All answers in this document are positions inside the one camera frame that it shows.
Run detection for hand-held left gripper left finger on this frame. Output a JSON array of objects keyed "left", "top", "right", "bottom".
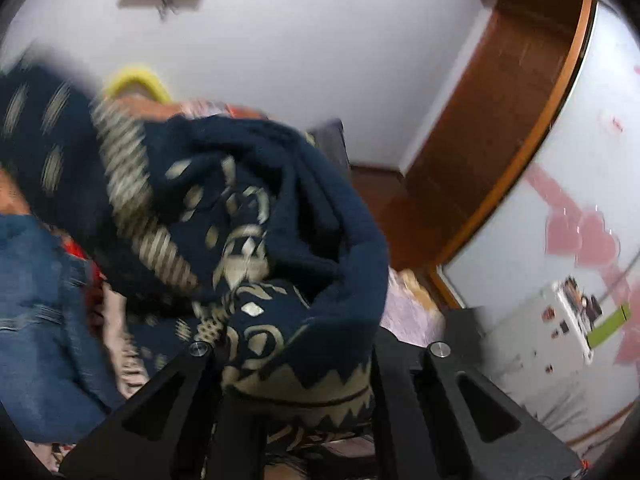
[{"left": 59, "top": 342, "right": 268, "bottom": 480}]

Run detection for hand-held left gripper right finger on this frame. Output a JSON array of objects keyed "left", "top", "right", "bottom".
[{"left": 369, "top": 329, "right": 582, "bottom": 480}]

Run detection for navy patterned hoodie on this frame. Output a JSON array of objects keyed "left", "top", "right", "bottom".
[{"left": 0, "top": 62, "right": 391, "bottom": 453}]

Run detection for newspaper print bed sheet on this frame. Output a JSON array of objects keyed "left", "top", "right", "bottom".
[{"left": 0, "top": 97, "right": 448, "bottom": 480}]

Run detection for blue denim jeans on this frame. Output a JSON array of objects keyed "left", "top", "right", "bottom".
[{"left": 0, "top": 212, "right": 126, "bottom": 443}]

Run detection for red plush cloth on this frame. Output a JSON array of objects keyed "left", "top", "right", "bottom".
[{"left": 60, "top": 237, "right": 106, "bottom": 306}]

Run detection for green strip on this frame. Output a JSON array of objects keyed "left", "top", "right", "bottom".
[{"left": 586, "top": 304, "right": 632, "bottom": 350}]

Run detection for brown wooden door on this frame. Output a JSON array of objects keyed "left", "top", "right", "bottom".
[{"left": 350, "top": 0, "right": 598, "bottom": 311}]

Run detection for dark blue pillow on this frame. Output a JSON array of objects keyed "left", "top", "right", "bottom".
[{"left": 307, "top": 119, "right": 352, "bottom": 173}]

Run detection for yellow round cushion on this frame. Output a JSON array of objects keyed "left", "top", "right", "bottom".
[{"left": 101, "top": 62, "right": 172, "bottom": 105}]

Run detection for pink heart wall sticker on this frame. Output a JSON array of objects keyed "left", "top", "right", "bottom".
[{"left": 525, "top": 65, "right": 640, "bottom": 366}]

